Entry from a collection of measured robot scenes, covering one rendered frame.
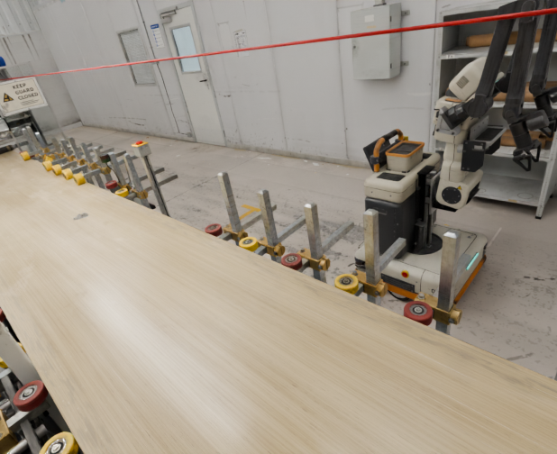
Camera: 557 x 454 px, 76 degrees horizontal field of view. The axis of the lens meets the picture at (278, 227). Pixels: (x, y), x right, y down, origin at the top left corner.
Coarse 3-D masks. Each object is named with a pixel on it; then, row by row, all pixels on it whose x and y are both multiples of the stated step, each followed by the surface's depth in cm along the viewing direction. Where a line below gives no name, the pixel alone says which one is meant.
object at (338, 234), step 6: (348, 222) 162; (342, 228) 159; (348, 228) 160; (336, 234) 155; (342, 234) 158; (324, 240) 153; (330, 240) 152; (336, 240) 155; (324, 246) 149; (330, 246) 152; (306, 264) 142; (300, 270) 140
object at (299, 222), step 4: (304, 216) 178; (300, 220) 175; (304, 220) 176; (292, 224) 173; (296, 224) 172; (300, 224) 175; (304, 224) 177; (288, 228) 171; (292, 228) 171; (296, 228) 173; (280, 232) 168; (284, 232) 168; (288, 232) 169; (292, 232) 171; (280, 236) 166; (284, 236) 168; (280, 240) 166; (260, 248) 160; (264, 248) 159; (256, 252) 157; (260, 252) 158; (264, 252) 160
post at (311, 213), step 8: (304, 208) 131; (312, 208) 129; (312, 216) 130; (312, 224) 132; (312, 232) 134; (312, 240) 136; (320, 240) 138; (312, 248) 139; (320, 248) 139; (312, 256) 141; (320, 256) 140; (320, 272) 143; (320, 280) 145
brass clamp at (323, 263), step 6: (300, 252) 146; (306, 252) 145; (306, 258) 143; (312, 258) 142; (324, 258) 141; (312, 264) 142; (318, 264) 140; (324, 264) 139; (318, 270) 142; (324, 270) 141
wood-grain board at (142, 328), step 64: (0, 192) 277; (64, 192) 252; (0, 256) 181; (64, 256) 170; (128, 256) 160; (192, 256) 151; (256, 256) 143; (64, 320) 128; (128, 320) 122; (192, 320) 117; (256, 320) 112; (320, 320) 108; (384, 320) 104; (64, 384) 103; (128, 384) 99; (192, 384) 96; (256, 384) 92; (320, 384) 89; (384, 384) 86; (448, 384) 84; (512, 384) 81; (128, 448) 83; (192, 448) 81; (256, 448) 78; (320, 448) 76; (384, 448) 74; (448, 448) 72; (512, 448) 70
